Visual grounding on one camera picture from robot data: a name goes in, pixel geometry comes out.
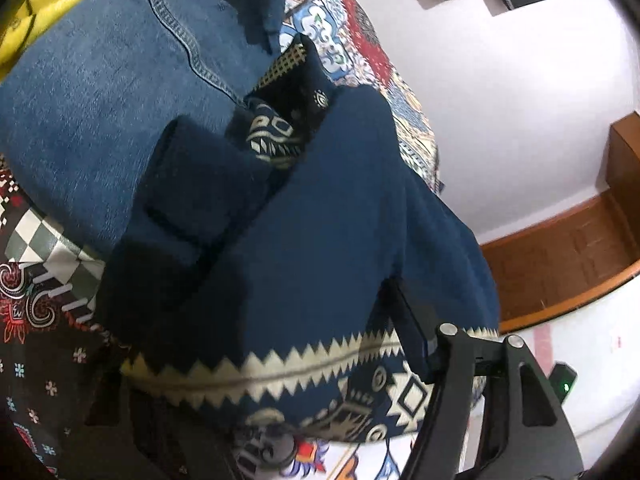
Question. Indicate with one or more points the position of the brown wooden door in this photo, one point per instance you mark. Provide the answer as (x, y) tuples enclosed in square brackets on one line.
[(580, 255)]

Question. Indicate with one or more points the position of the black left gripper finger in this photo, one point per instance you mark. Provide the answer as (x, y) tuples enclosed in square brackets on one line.
[(525, 433)]

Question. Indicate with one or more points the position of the navy patterned hooded jacket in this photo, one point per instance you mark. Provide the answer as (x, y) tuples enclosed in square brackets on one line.
[(259, 274)]

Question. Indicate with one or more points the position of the colourful patchwork bedspread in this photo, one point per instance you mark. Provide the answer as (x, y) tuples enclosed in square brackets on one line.
[(68, 410)]

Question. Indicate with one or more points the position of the blue denim jeans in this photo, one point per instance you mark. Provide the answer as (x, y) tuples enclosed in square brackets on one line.
[(84, 106)]

